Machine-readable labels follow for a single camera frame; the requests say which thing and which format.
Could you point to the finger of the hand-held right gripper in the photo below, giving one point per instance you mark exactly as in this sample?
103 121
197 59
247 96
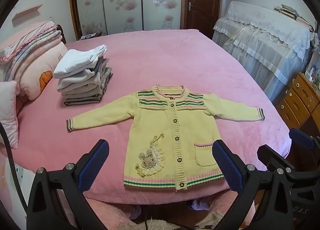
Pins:
300 135
272 156

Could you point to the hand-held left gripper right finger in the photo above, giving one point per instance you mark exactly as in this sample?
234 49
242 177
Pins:
226 167

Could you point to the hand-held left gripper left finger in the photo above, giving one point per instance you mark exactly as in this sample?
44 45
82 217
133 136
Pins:
93 165

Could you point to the yellow knit striped cardigan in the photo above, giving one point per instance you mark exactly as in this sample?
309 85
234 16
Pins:
160 130

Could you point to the stack of folded clothes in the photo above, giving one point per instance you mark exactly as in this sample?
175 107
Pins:
80 87

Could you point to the wooden drawer cabinet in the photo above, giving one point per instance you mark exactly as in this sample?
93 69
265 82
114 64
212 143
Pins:
297 102

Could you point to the purple cloth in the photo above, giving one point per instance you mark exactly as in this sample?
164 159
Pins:
197 205

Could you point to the cluster of small bottles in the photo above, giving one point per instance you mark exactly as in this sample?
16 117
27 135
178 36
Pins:
313 72

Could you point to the printed white bed sheet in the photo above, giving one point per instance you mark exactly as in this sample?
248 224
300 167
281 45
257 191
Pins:
10 195

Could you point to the small pale pink pillow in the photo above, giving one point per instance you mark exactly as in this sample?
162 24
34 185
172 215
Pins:
8 110

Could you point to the lace covered furniture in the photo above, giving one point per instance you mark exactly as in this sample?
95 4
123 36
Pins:
262 37

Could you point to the pink pillow with orange print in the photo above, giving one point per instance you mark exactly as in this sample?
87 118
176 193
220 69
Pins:
37 67

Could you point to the pile of books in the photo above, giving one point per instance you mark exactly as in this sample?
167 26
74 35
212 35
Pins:
292 14

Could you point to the pink plush bed blanket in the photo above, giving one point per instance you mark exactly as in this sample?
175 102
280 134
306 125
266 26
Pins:
162 57

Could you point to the folded pastel ruffled quilt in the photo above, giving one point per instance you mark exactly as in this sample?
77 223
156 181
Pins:
32 37

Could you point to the floral sliding door wardrobe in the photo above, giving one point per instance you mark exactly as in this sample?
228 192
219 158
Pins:
125 0

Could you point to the pink wall shelf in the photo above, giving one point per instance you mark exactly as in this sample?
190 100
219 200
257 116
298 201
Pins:
26 12

